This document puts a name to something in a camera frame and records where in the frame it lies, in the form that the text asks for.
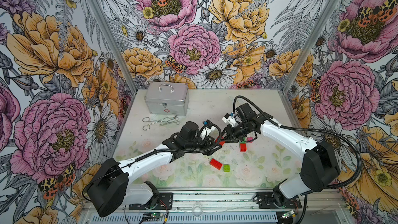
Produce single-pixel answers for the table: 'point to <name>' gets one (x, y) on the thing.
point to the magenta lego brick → (249, 139)
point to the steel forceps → (146, 120)
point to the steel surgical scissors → (175, 120)
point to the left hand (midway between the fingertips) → (215, 146)
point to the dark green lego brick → (243, 142)
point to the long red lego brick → (215, 164)
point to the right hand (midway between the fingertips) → (221, 143)
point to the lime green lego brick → (226, 168)
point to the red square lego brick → (222, 142)
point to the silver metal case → (167, 98)
